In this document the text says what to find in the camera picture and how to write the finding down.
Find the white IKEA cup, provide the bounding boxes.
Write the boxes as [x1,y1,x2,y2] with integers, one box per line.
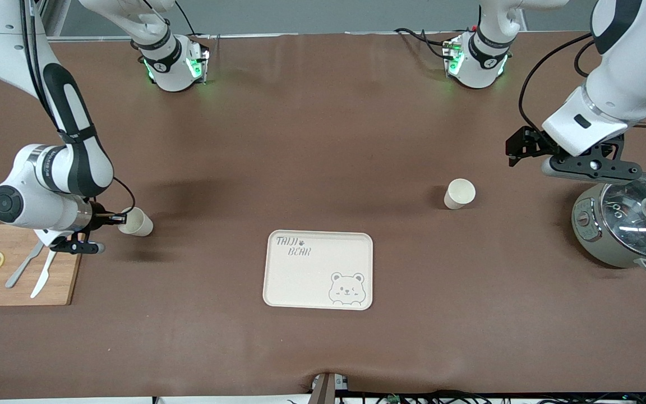
[118,207,154,237]
[444,178,476,210]

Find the white plastic knife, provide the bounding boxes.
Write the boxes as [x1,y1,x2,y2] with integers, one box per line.
[30,251,57,299]

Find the grey plastic knife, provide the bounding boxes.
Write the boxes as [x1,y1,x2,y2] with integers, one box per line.
[5,241,44,289]

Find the grey electric cooking pot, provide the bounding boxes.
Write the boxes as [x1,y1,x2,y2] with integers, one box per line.
[571,174,646,274]

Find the glass pot lid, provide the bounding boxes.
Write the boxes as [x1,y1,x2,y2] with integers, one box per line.
[599,174,646,260]

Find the cream bear print tray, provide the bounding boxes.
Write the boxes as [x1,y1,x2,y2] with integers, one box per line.
[262,230,374,311]

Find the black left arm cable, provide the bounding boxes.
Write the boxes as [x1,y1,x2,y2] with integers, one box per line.
[518,33,596,135]

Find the black left base cables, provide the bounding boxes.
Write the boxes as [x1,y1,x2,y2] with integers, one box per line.
[395,27,454,59]

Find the black right base cable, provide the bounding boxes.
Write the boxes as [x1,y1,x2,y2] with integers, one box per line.
[174,0,200,37]

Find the brown camera mount post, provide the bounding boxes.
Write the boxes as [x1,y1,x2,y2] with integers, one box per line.
[311,371,349,404]

